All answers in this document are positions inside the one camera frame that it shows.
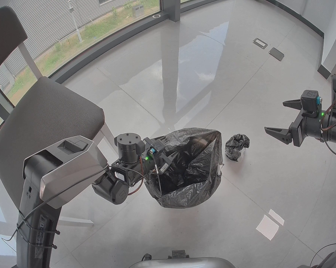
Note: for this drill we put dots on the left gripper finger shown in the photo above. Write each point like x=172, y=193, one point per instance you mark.
x=170, y=158

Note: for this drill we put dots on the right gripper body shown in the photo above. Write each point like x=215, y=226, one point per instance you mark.
x=303, y=128

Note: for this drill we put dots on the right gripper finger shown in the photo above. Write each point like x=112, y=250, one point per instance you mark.
x=292, y=104
x=279, y=133

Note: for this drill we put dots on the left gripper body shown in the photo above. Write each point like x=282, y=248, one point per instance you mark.
x=160, y=167

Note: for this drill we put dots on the black plastic bag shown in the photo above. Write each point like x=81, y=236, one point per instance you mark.
x=196, y=160

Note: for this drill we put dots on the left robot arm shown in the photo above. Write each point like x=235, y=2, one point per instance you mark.
x=64, y=163

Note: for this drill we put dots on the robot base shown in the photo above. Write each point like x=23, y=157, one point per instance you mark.
x=182, y=262

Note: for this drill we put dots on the crumpled black plastic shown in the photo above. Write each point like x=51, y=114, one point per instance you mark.
x=236, y=146

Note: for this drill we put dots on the window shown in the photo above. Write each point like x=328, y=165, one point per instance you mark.
x=87, y=18

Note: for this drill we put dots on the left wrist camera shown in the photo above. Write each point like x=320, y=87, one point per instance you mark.
x=156, y=147

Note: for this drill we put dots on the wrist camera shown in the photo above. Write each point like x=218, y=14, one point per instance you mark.
x=310, y=100
x=156, y=147

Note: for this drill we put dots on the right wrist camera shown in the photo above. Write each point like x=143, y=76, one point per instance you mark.
x=310, y=100

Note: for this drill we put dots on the grey chair with white frame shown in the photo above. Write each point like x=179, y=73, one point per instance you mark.
x=48, y=119

